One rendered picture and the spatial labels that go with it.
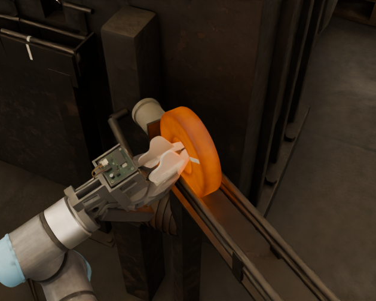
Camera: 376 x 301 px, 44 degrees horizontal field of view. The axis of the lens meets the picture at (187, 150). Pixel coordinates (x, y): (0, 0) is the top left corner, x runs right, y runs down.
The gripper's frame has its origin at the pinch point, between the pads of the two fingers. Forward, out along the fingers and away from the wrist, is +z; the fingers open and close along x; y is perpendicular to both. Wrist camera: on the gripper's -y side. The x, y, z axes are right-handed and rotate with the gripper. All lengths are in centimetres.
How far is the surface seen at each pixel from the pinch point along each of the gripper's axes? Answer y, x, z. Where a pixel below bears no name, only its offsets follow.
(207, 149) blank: 4.4, -5.1, 2.0
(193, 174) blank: -0.9, -4.1, -1.5
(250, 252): -6.8, -18.1, -1.3
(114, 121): -9.0, 23.4, -7.5
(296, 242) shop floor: -81, 4, 18
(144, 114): -2.0, 13.9, -2.1
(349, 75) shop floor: -104, 59, 89
